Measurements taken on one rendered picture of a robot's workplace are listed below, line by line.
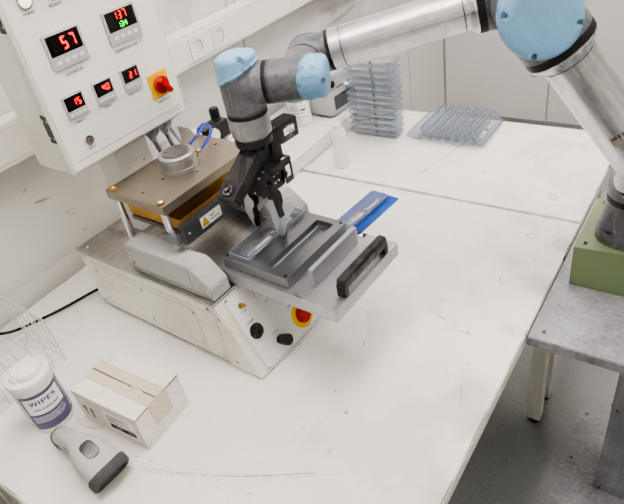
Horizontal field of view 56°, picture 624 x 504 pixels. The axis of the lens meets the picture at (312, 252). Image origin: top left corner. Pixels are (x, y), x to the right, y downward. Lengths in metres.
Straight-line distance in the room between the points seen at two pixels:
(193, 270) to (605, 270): 0.85
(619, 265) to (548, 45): 0.56
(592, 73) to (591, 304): 0.54
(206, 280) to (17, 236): 0.66
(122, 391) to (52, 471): 0.20
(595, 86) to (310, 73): 0.45
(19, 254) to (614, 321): 1.41
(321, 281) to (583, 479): 1.15
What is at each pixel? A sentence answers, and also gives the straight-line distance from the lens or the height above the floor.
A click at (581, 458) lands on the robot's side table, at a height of 0.01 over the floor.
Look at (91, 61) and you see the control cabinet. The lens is 1.30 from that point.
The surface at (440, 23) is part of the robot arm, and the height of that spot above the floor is 1.34.
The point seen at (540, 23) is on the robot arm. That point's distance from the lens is 0.96.
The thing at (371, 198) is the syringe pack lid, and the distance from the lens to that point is 1.68.
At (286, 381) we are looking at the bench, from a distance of 1.23.
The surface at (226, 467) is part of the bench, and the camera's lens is 1.14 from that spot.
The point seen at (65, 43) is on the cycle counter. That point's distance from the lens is 1.26.
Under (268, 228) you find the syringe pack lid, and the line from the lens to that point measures 1.20.
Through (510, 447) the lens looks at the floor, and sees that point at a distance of 2.03.
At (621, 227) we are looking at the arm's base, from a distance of 1.33.
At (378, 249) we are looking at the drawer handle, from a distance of 1.10.
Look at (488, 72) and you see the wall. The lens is 3.60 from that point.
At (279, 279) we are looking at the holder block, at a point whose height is 0.99.
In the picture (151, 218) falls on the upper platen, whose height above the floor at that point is 1.04.
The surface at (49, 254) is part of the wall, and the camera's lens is 1.73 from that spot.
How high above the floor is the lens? 1.66
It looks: 36 degrees down
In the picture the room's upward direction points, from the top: 11 degrees counter-clockwise
